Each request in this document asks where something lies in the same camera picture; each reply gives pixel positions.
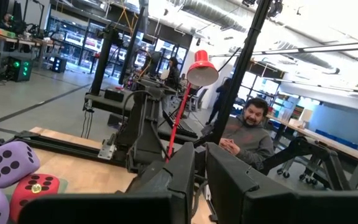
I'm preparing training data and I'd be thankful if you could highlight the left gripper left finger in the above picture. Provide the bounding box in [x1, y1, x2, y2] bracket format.
[19, 141, 196, 224]

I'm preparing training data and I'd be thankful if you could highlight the black steel pillar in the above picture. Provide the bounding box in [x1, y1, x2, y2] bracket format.
[118, 6, 146, 85]
[90, 26, 119, 96]

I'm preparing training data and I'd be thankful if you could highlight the person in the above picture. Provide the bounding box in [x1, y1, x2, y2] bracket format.
[165, 57, 181, 91]
[218, 97, 275, 171]
[205, 77, 231, 126]

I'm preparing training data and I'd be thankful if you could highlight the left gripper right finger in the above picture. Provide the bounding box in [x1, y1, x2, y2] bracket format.
[205, 142, 358, 224]

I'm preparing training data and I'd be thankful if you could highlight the long wooden desk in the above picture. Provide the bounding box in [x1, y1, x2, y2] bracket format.
[267, 113, 358, 190]

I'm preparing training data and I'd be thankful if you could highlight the black metal desk leg frame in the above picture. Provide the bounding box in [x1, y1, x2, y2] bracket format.
[259, 136, 352, 191]

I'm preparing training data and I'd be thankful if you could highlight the silver metal bracket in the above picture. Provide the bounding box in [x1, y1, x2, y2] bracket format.
[97, 139, 117, 161]

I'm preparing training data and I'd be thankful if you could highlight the black box with lights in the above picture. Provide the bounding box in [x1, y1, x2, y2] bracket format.
[52, 57, 68, 74]

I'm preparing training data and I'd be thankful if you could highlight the computer tower with green lights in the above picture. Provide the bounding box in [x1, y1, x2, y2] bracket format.
[9, 57, 33, 83]

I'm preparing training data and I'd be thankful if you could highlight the red foam die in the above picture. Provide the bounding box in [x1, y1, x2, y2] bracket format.
[9, 173, 60, 223]

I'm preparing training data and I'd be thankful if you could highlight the red desk lamp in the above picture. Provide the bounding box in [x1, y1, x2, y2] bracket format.
[165, 49, 219, 164]

